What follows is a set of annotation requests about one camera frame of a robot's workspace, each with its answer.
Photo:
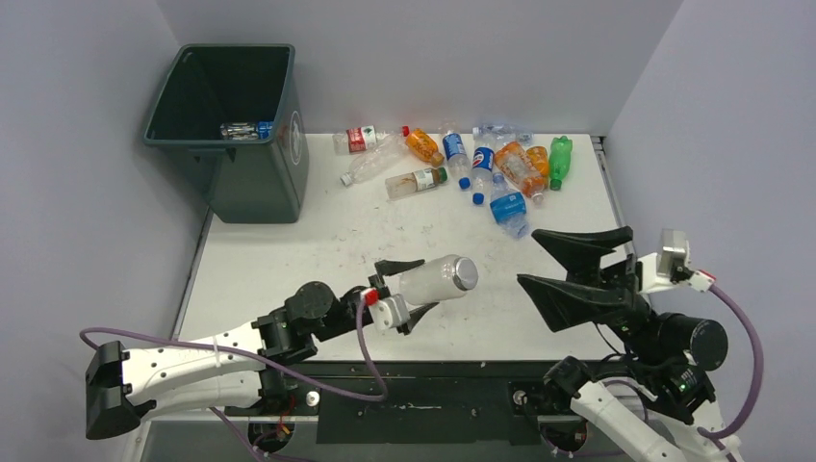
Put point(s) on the orange crushed bottle back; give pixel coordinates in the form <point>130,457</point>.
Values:
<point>517,167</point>

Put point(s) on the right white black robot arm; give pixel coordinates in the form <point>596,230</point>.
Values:
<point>656,401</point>

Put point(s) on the Pepsi bottle blue cap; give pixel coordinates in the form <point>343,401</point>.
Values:
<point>482,174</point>

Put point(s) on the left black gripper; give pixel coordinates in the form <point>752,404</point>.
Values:
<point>386,269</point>

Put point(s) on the green soda bottle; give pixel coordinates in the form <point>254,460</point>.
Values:
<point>560,158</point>

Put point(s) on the small orange juice bottle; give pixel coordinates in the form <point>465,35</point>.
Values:
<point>424,148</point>

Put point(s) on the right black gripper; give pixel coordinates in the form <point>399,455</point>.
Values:
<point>576,252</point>

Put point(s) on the brown stained bottle green cap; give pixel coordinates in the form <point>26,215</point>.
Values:
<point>417,181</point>

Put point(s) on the small orange bottle right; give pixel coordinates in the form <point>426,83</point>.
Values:
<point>538,156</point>

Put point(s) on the clear bottle silver cap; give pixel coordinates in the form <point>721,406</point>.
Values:
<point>441,279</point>

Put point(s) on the light blue label bottle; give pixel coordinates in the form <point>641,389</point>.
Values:
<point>508,208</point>

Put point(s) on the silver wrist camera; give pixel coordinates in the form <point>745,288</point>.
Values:
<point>669,267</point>
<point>389,313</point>

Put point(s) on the large Pepsi bottle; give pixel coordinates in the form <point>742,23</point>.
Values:
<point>246,131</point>

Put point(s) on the red label bottle back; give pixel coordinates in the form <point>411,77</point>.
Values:
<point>360,139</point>

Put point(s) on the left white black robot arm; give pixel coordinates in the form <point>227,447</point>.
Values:
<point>133,377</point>

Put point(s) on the dark green plastic bin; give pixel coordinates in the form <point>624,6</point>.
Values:
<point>245,182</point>

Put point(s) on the clear bottle white cap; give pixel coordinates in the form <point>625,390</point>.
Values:
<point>375,161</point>

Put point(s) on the blue label water bottle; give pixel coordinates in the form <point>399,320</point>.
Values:
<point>457,159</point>

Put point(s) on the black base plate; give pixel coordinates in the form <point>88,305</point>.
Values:
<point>428,403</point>

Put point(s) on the clear crushed bottle back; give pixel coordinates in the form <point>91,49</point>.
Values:
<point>502,132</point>

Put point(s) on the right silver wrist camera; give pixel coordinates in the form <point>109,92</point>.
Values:
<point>669,267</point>

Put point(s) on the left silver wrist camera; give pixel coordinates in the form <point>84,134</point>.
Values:
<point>389,313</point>

